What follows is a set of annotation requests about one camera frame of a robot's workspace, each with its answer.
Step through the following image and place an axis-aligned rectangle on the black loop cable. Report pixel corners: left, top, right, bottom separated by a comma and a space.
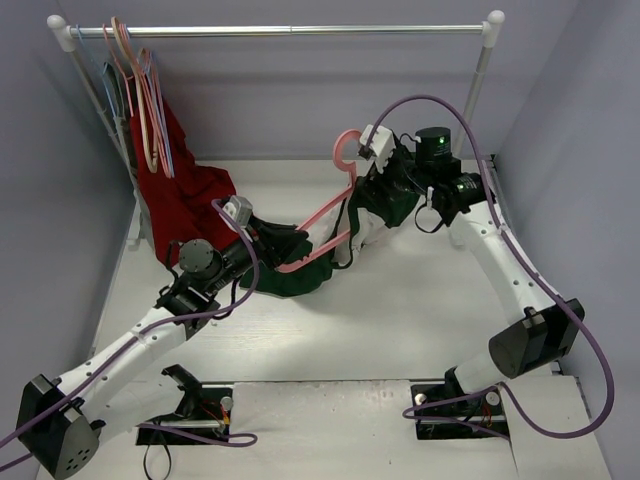
144, 442, 176, 479

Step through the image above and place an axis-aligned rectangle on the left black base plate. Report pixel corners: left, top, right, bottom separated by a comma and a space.
135, 384, 234, 446

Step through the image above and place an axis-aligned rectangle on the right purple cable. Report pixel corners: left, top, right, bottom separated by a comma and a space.
372, 94, 615, 442

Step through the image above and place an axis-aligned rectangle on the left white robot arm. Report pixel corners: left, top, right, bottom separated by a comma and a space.
15, 217, 308, 479

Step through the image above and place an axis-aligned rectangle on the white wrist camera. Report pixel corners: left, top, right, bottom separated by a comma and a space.
358, 124, 395, 174
222, 195, 253, 228

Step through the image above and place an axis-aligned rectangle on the beige wooden hanger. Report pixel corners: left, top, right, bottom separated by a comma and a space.
110, 17, 161, 175

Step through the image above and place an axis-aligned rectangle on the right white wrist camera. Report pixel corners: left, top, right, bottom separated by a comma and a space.
358, 124, 395, 174

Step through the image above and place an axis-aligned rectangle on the red t shirt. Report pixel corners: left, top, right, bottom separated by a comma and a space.
130, 105, 238, 263

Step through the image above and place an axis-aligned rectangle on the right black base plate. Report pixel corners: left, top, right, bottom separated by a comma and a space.
408, 383, 510, 441

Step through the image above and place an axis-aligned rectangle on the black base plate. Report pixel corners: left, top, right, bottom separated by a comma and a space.
408, 383, 510, 441
135, 384, 234, 446

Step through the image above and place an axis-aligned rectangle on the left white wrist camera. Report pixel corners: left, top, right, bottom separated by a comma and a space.
222, 195, 253, 228

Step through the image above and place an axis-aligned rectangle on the white green raglan t shirt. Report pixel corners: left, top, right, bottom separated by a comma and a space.
257, 177, 419, 298

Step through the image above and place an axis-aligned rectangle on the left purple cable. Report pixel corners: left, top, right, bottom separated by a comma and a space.
0, 198, 261, 469

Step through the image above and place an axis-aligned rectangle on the white metal clothes rack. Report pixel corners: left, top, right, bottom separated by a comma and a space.
46, 11, 507, 251

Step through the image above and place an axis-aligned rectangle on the purple cable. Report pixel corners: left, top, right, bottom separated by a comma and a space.
0, 198, 261, 469
372, 94, 615, 442

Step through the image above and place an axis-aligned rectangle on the blue plastic hanger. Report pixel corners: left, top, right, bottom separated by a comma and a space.
75, 24, 126, 119

